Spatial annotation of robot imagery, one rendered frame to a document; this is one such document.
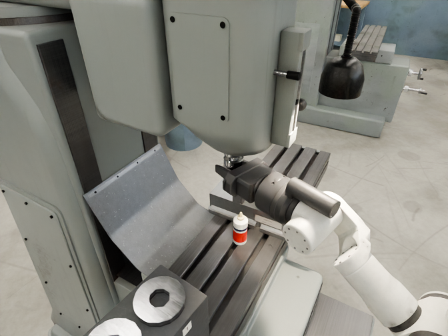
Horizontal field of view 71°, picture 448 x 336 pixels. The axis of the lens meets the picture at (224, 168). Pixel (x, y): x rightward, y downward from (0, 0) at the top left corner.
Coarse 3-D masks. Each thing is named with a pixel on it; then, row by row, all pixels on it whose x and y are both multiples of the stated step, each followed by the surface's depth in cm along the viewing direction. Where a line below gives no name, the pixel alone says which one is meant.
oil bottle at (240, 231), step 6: (240, 216) 86; (234, 222) 86; (240, 222) 86; (246, 222) 86; (234, 228) 88; (240, 228) 86; (246, 228) 87; (234, 234) 89; (240, 234) 88; (246, 234) 89; (234, 240) 90; (240, 240) 89; (246, 240) 91
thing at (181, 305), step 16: (160, 272) 61; (144, 288) 56; (160, 288) 56; (176, 288) 56; (192, 288) 58; (128, 304) 55; (144, 304) 54; (160, 304) 55; (176, 304) 54; (192, 304) 55; (112, 320) 51; (128, 320) 51; (144, 320) 51; (160, 320) 51; (176, 320) 53; (192, 320) 55; (208, 320) 61
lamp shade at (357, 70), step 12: (336, 60) 52; (348, 60) 51; (324, 72) 54; (336, 72) 52; (348, 72) 51; (360, 72) 51; (324, 84) 54; (336, 84) 52; (348, 84) 51; (360, 84) 52; (336, 96) 53; (348, 96) 53
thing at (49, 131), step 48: (0, 48) 68; (48, 48) 65; (0, 96) 73; (48, 96) 68; (0, 144) 87; (48, 144) 75; (96, 144) 83; (144, 144) 100; (48, 192) 86; (48, 240) 101; (96, 240) 94; (48, 288) 127; (96, 288) 105
